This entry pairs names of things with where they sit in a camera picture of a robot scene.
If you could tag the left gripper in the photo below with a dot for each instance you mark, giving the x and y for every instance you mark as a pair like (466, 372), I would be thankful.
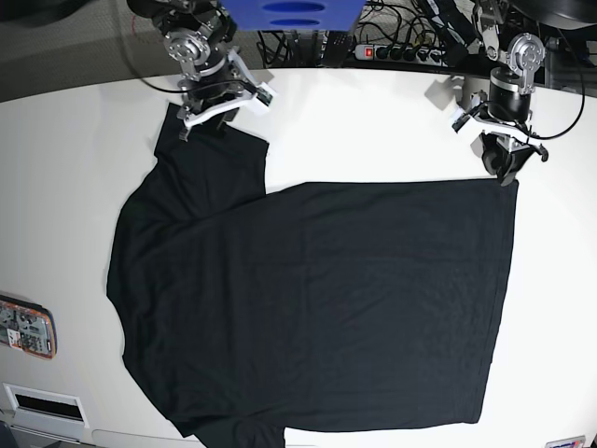
(509, 145)

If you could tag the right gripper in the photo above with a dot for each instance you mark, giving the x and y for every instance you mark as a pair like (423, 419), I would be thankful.
(215, 88)

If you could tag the black T-shirt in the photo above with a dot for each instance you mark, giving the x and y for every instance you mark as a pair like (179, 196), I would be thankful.
(329, 307)

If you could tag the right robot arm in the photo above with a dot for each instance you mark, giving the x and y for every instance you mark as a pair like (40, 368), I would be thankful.
(197, 26)

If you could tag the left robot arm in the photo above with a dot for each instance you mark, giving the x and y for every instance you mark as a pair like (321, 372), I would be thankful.
(517, 52)

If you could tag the blue plastic bin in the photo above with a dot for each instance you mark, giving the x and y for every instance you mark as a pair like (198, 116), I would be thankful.
(272, 15)

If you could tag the white power strip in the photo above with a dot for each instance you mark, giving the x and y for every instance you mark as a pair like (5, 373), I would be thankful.
(401, 53)

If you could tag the orange-edged circuit board case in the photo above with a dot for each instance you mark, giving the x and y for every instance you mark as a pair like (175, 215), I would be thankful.
(28, 327)

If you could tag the sticker at table edge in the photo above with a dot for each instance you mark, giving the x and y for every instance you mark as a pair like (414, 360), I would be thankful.
(574, 442)

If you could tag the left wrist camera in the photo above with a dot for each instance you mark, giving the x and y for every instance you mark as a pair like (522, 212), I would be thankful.
(459, 119)

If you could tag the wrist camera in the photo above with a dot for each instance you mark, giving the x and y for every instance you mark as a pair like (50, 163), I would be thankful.
(263, 98)
(459, 119)

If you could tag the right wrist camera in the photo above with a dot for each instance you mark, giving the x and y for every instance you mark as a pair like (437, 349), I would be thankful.
(263, 98)

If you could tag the white table cable slot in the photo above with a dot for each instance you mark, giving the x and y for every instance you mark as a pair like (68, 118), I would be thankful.
(29, 404)

